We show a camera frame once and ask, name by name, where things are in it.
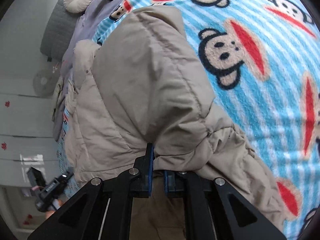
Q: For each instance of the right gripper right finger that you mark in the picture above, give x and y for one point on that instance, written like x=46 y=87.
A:
x=213 y=209

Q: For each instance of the grey quilted headboard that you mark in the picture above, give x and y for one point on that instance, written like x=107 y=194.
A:
x=58 y=32

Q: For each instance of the blue monkey print blanket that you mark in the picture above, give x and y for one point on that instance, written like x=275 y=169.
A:
x=262 y=60

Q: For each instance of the beige plush toy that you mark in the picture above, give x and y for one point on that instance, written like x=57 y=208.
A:
x=57 y=97

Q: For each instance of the beige puffer jacket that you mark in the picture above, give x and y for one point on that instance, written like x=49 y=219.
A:
x=144 y=84

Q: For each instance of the person's left hand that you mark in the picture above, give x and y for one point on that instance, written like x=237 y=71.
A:
x=56 y=204

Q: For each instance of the white drawer cabinet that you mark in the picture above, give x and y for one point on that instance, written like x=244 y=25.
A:
x=26 y=133

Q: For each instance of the lavender bed sheet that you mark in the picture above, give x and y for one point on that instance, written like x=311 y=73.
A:
x=85 y=28

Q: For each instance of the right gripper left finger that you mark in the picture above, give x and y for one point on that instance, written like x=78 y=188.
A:
x=102 y=208

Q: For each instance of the round white fan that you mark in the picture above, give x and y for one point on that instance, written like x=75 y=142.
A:
x=44 y=82

